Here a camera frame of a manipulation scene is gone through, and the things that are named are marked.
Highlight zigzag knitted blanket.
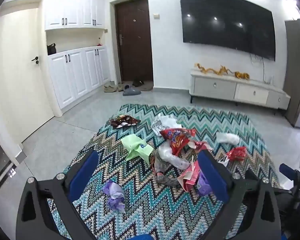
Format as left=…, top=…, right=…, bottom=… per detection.
left=46, top=104, right=280, bottom=240

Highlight light green paper packet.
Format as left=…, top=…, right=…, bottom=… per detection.
left=122, top=134, right=153, bottom=163

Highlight purple packet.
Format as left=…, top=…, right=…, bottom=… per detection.
left=195, top=170, right=213, bottom=196

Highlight large red snack bag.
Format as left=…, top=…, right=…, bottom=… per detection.
left=159, top=128, right=197, bottom=155

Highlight white room door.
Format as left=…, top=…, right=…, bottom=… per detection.
left=0, top=7, right=55, bottom=143

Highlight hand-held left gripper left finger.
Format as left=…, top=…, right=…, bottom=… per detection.
left=16, top=149, right=99, bottom=240

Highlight long translucent plastic bag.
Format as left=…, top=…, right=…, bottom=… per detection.
left=216, top=132, right=240, bottom=145

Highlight dark brown snack wrapper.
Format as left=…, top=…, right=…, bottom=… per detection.
left=109, top=115, right=140, bottom=129

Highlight brown doormat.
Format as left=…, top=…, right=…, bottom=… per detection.
left=121, top=81, right=153, bottom=91

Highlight pink paper packet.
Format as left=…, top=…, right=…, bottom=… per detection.
left=178, top=160, right=202, bottom=193

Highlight black wall television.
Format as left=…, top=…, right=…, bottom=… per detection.
left=179, top=0, right=276, bottom=61

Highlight white lower shoe cabinet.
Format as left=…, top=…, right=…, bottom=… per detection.
left=47, top=46, right=112, bottom=110

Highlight white upper wall cabinet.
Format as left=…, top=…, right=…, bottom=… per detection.
left=44, top=0, right=104, bottom=30

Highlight long golden dragon ornament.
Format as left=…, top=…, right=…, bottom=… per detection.
left=194, top=63, right=229, bottom=77

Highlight red white wrapper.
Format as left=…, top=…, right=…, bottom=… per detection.
left=187, top=140, right=213, bottom=153

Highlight grey refrigerator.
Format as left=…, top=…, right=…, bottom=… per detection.
left=284, top=19, right=300, bottom=128

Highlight television cables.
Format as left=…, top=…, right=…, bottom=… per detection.
left=249, top=54, right=266, bottom=83

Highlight grey wrapper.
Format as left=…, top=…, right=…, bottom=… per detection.
left=151, top=155, right=188, bottom=186

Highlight white printed plastic bag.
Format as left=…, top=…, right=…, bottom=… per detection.
left=151, top=114, right=182, bottom=137

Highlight clear plastic wrap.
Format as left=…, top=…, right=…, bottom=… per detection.
left=158, top=145, right=190, bottom=169

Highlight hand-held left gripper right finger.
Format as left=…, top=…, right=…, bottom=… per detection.
left=197, top=150, right=283, bottom=240

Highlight purple plastic bag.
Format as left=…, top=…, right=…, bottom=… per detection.
left=103, top=179, right=126, bottom=213

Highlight dark brown entrance door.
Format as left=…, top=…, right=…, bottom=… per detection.
left=114, top=0, right=154, bottom=82

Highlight small red wrapper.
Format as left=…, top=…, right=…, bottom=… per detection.
left=219, top=147, right=247, bottom=167

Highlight grey white television stand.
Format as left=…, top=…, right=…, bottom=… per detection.
left=189, top=68, right=291, bottom=110

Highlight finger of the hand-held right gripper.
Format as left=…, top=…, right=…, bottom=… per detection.
left=279, top=164, right=300, bottom=189

